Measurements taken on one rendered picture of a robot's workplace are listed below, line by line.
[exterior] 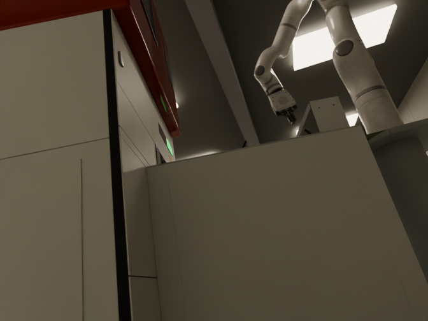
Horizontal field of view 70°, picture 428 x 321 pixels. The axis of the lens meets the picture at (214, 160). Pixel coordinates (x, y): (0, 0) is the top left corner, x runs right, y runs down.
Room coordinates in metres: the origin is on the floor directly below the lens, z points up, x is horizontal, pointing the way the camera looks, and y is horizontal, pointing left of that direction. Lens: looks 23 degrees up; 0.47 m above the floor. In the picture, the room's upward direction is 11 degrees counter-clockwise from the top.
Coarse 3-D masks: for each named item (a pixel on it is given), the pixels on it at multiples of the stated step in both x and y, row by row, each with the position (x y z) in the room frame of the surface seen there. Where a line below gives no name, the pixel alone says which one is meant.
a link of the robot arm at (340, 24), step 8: (328, 0) 1.01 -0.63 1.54; (336, 0) 1.02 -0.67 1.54; (344, 0) 1.03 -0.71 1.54; (328, 8) 1.06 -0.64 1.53; (336, 8) 0.98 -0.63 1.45; (344, 8) 0.98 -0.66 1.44; (328, 16) 1.01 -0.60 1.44; (336, 16) 0.98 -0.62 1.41; (344, 16) 0.98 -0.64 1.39; (328, 24) 1.02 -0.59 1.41; (336, 24) 0.99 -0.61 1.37; (344, 24) 0.98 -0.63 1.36; (352, 24) 0.99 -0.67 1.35; (336, 32) 1.01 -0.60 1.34; (344, 32) 1.00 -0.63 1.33; (352, 32) 0.99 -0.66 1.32; (336, 40) 1.03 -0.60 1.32; (360, 40) 1.02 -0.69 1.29
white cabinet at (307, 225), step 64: (192, 192) 0.79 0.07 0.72; (256, 192) 0.79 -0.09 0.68; (320, 192) 0.79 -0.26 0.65; (384, 192) 0.79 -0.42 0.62; (192, 256) 0.79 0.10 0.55; (256, 256) 0.79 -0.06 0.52; (320, 256) 0.79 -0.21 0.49; (384, 256) 0.79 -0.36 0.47; (192, 320) 0.79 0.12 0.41; (256, 320) 0.79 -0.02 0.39; (320, 320) 0.79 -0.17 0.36; (384, 320) 0.79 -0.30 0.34
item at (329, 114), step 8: (336, 96) 0.85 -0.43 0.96; (312, 104) 0.85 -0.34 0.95; (320, 104) 0.85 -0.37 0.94; (328, 104) 0.85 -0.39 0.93; (336, 104) 0.85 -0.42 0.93; (320, 112) 0.85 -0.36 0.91; (328, 112) 0.85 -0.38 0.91; (336, 112) 0.85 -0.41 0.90; (344, 112) 0.85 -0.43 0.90; (320, 120) 0.85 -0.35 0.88; (328, 120) 0.85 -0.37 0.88; (336, 120) 0.85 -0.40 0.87; (344, 120) 0.85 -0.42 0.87; (320, 128) 0.85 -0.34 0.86; (328, 128) 0.85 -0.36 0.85; (336, 128) 0.85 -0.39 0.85
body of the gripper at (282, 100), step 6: (276, 90) 1.22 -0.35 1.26; (282, 90) 1.23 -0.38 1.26; (270, 96) 1.23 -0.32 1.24; (276, 96) 1.23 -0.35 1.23; (282, 96) 1.22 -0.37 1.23; (288, 96) 1.23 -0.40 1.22; (270, 102) 1.26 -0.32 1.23; (276, 102) 1.23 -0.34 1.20; (282, 102) 1.23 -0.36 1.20; (288, 102) 1.22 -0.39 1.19; (294, 102) 1.23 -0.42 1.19; (276, 108) 1.23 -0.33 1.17; (282, 108) 1.22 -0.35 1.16; (288, 108) 1.25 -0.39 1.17
